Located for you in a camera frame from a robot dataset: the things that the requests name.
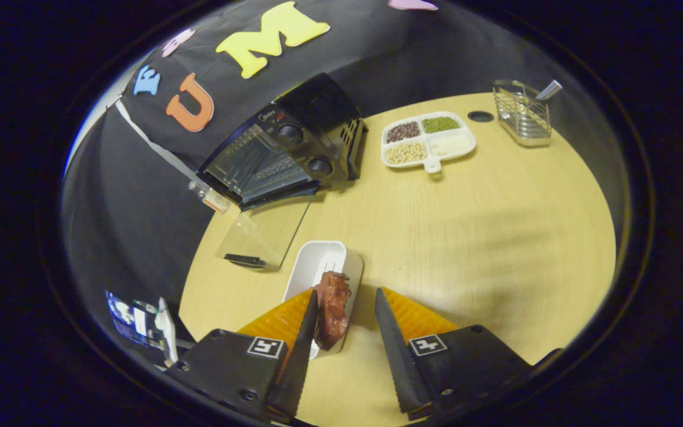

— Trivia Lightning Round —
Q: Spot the white divided grain dish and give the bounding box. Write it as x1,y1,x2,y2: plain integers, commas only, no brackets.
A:
381,111,477,174

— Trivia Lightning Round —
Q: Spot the white rectangular tray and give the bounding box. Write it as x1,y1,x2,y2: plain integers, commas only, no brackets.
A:
282,240,365,360

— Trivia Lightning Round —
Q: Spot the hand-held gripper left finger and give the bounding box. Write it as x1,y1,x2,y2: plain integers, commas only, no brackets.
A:
167,289,320,425

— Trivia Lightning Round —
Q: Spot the blue printed packet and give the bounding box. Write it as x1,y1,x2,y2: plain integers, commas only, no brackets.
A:
106,289,179,365

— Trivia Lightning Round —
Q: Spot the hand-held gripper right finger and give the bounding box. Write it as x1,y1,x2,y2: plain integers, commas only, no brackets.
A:
375,287,563,420

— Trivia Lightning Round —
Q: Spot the metal wire utensil holder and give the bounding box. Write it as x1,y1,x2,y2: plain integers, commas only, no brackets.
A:
492,80,553,148

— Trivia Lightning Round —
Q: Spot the metal spoon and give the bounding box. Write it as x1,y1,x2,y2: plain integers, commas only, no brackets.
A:
534,79,563,101

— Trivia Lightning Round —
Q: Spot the brown meat steak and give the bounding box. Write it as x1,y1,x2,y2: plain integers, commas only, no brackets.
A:
312,271,352,350

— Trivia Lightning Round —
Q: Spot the black toaster oven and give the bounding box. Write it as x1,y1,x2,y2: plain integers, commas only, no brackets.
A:
196,72,369,272

